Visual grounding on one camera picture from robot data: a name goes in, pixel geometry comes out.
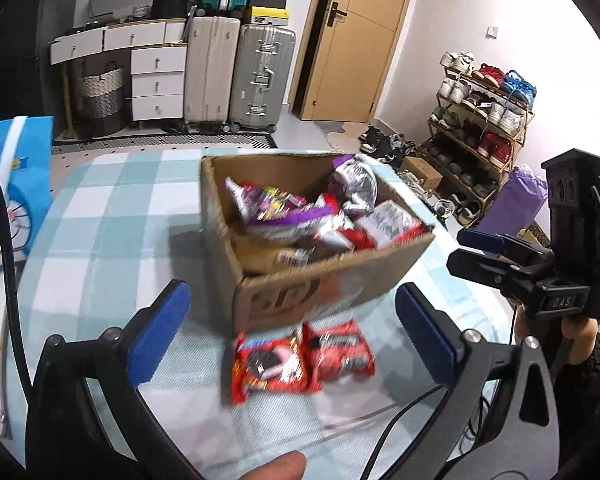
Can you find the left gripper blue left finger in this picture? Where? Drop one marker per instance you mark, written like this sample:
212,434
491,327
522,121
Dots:
150,332

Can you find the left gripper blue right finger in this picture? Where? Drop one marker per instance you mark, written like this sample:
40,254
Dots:
435,336

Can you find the red cookie packet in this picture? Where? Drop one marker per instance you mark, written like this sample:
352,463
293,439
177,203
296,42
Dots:
335,351

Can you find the red Oreo packet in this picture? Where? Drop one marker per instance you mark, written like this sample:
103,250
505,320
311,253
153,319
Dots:
274,365

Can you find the red white snack bag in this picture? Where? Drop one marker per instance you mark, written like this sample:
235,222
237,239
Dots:
337,233

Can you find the purple candy bag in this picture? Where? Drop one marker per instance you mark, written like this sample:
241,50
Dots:
274,214

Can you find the person's right hand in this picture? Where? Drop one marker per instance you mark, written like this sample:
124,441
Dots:
579,332

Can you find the person's left hand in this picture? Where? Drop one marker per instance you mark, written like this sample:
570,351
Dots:
290,466

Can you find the purple paper bag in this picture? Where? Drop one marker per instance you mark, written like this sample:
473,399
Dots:
519,201

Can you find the SF cardboard box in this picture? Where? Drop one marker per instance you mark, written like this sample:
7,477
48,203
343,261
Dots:
330,282

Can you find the checkered teal tablecloth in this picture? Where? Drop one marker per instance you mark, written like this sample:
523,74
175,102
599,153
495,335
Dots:
121,227

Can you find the small cardboard box on floor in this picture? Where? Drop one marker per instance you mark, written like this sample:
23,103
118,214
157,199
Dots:
428,177

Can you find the wooden shoe rack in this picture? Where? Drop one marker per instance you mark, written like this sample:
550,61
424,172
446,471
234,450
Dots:
476,131

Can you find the patterned floor rug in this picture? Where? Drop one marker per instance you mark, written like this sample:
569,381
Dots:
250,140

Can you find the blue Doraemon gift bag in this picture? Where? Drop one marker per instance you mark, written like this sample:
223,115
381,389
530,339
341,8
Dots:
25,160

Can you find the woven laundry basket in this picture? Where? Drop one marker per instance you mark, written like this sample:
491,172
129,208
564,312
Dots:
103,102

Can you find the silver suitcase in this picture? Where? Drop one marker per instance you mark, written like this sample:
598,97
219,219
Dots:
262,66

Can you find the white drawer desk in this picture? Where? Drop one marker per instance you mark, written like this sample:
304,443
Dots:
156,53

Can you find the beige suitcase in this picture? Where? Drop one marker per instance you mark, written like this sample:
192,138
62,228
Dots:
210,59

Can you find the wooden door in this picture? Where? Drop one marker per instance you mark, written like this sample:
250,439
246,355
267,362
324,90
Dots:
345,53

